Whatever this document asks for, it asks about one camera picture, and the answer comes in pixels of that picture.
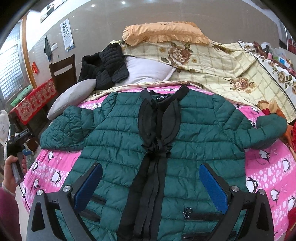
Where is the green quilted puffer jacket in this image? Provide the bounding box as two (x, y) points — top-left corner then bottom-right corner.
(40, 85), (288, 241)

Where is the maroon left sleeve forearm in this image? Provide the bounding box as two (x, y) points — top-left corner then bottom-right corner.
(1, 187), (22, 240)

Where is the person's left hand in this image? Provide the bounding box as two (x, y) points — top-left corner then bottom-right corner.
(3, 156), (18, 196)

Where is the red patterned tablecloth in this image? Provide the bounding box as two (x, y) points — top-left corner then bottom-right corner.
(9, 78), (57, 125)

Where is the grey pillow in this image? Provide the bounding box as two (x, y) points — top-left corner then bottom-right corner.
(47, 79), (96, 121)

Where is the dark wooden chair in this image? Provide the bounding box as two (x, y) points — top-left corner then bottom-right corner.
(49, 54), (77, 95)

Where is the dark hanging cloth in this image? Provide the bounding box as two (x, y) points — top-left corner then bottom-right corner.
(44, 36), (52, 62)

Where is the black quilted jacket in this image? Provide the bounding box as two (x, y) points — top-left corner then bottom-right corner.
(78, 43), (129, 90)

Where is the white pillow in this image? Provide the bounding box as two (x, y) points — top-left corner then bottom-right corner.
(114, 56), (176, 87)

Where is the cream floral blanket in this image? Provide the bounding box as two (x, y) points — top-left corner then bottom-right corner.
(89, 39), (296, 123)

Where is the orange ruffled pillow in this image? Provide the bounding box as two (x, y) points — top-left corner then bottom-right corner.
(122, 22), (210, 46)

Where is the wall calendar poster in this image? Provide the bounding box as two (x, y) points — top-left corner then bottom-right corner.
(60, 19), (74, 52)

